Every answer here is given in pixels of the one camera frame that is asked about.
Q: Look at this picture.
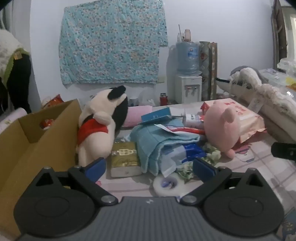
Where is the blue white plastic pack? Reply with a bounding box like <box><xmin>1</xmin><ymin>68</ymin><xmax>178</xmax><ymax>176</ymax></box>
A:
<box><xmin>159</xmin><ymin>142</ymin><xmax>207</xmax><ymax>178</ymax></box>

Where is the white fleece garment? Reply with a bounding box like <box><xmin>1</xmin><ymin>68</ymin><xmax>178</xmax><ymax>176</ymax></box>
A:
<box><xmin>0</xmin><ymin>30</ymin><xmax>30</xmax><ymax>82</ymax></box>

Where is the white cylindrical container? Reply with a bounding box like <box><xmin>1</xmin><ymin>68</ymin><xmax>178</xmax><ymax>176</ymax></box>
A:
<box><xmin>183</xmin><ymin>112</ymin><xmax>204</xmax><ymax>128</ymax></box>

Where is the white water dispenser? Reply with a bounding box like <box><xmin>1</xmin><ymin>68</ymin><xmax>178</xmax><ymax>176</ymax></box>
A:
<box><xmin>174</xmin><ymin>74</ymin><xmax>203</xmax><ymax>105</ymax></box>

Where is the pink tissue package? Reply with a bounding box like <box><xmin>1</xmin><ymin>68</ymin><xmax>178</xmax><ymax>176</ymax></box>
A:
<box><xmin>201</xmin><ymin>98</ymin><xmax>265</xmax><ymax>143</ymax></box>

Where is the white plastic bag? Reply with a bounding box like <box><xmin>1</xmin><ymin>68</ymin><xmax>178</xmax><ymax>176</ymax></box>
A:
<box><xmin>139</xmin><ymin>89</ymin><xmax>155</xmax><ymax>107</ymax></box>

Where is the table with pink cover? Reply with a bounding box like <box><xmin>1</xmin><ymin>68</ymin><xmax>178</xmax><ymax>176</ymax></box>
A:
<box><xmin>0</xmin><ymin>108</ymin><xmax>28</xmax><ymax>134</ymax></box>

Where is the brown patterned wrapping paper roll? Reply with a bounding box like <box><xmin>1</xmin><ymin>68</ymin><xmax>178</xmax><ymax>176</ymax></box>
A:
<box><xmin>208</xmin><ymin>42</ymin><xmax>218</xmax><ymax>100</ymax></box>

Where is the dark wooden frame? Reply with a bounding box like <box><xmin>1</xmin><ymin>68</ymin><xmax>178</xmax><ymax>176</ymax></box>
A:
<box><xmin>270</xmin><ymin>0</ymin><xmax>296</xmax><ymax>70</ymax></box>

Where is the grey white plush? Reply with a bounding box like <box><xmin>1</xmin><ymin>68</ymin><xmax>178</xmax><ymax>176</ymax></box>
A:
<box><xmin>215</xmin><ymin>66</ymin><xmax>262</xmax><ymax>98</ymax></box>

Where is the red snack bag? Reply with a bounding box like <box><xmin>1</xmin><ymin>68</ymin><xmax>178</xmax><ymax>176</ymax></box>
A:
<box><xmin>40</xmin><ymin>95</ymin><xmax>64</xmax><ymax>130</ymax></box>

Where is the pink white printed packet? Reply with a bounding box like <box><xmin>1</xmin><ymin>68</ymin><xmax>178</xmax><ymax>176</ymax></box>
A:
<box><xmin>233</xmin><ymin>143</ymin><xmax>255</xmax><ymax>163</ymax></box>

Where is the black-haired doll plush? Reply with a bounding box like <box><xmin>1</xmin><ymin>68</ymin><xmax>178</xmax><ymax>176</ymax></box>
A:
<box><xmin>76</xmin><ymin>85</ymin><xmax>129</xmax><ymax>168</ymax></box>

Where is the pink round plush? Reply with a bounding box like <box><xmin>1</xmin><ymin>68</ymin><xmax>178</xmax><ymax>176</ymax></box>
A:
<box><xmin>203</xmin><ymin>100</ymin><xmax>242</xmax><ymax>159</ymax></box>

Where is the pink cloth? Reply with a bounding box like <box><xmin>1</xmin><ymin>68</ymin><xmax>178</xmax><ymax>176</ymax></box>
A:
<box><xmin>121</xmin><ymin>105</ymin><xmax>153</xmax><ymax>128</ymax></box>

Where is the white tape roll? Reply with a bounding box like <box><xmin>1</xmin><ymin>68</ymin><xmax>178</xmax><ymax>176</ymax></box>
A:
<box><xmin>153</xmin><ymin>174</ymin><xmax>186</xmax><ymax>197</ymax></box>

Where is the grey patterned wrapping paper roll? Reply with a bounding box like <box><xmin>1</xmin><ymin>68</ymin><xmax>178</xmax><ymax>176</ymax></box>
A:
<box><xmin>199</xmin><ymin>41</ymin><xmax>210</xmax><ymax>101</ymax></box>

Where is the black garment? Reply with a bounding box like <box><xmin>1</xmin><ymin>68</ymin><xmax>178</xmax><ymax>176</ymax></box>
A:
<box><xmin>0</xmin><ymin>54</ymin><xmax>32</xmax><ymax>114</ymax></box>

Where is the light blue towel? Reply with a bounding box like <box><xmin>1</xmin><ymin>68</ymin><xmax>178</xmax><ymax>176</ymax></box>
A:
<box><xmin>129</xmin><ymin>124</ymin><xmax>201</xmax><ymax>177</ymax></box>

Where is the blue box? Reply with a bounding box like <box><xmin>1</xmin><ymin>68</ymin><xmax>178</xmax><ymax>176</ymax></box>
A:
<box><xmin>141</xmin><ymin>108</ymin><xmax>172</xmax><ymax>125</ymax></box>

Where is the blue floral wall cloth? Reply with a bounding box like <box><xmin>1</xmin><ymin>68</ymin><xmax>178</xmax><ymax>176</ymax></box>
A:
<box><xmin>59</xmin><ymin>0</ymin><xmax>169</xmax><ymax>85</ymax></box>

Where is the gold tissue pack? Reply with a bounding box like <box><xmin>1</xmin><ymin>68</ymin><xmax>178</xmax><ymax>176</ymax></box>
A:
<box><xmin>110</xmin><ymin>142</ymin><xmax>142</xmax><ymax>178</ymax></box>

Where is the green white floral cloth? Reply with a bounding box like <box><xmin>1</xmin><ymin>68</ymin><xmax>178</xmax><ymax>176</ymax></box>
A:
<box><xmin>178</xmin><ymin>142</ymin><xmax>223</xmax><ymax>181</ymax></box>

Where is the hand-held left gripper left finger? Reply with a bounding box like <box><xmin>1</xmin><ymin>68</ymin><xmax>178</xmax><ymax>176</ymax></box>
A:
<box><xmin>30</xmin><ymin>158</ymin><xmax>119</xmax><ymax>206</ymax></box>

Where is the brown cardboard box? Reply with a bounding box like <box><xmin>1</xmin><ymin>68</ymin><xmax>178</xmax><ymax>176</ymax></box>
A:
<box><xmin>0</xmin><ymin>98</ymin><xmax>86</xmax><ymax>240</ymax></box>

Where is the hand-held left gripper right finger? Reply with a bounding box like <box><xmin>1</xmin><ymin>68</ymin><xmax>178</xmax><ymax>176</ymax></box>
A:
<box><xmin>180</xmin><ymin>158</ymin><xmax>266</xmax><ymax>205</ymax></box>

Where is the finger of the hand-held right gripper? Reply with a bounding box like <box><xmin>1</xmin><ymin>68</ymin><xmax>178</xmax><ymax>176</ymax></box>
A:
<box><xmin>271</xmin><ymin>142</ymin><xmax>296</xmax><ymax>160</ymax></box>

